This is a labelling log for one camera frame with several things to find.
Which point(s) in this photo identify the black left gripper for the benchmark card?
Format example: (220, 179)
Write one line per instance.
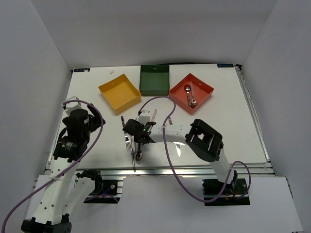
(95, 120)

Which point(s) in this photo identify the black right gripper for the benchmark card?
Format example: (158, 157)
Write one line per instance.
(136, 140)

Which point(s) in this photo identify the spoon with green handle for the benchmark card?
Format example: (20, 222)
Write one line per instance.
(137, 152)

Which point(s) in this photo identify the spoon with pink handle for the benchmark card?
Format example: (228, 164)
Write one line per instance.
(193, 101)

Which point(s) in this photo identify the spoon with dark handle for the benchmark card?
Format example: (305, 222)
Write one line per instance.
(187, 88)

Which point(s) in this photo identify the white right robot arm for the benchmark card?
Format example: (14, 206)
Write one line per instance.
(203, 140)

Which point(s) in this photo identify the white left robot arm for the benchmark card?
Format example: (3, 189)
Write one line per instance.
(56, 206)

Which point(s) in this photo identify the yellow square container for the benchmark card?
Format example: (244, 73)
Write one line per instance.
(120, 94)

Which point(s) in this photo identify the blue label sticker left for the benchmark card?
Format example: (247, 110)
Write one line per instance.
(81, 70)

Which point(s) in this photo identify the blue label sticker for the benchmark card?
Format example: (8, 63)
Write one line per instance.
(81, 70)
(225, 65)

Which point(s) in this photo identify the dark green square container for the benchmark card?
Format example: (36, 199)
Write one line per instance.
(154, 80)

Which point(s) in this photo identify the red square container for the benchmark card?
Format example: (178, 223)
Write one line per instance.
(202, 93)

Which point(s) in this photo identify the blue label sticker right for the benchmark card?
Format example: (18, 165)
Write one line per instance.
(225, 65)

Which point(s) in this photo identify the fork with dark handle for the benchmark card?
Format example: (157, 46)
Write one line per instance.
(127, 140)

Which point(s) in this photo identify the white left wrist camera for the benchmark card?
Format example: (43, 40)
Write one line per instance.
(69, 107)

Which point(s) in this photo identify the knife with pink handle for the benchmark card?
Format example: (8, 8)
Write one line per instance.
(154, 115)

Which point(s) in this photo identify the knife with dark handle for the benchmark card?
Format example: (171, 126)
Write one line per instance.
(177, 144)

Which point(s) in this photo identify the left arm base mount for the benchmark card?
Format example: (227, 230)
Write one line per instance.
(105, 190)

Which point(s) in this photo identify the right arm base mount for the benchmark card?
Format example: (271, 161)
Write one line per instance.
(230, 196)

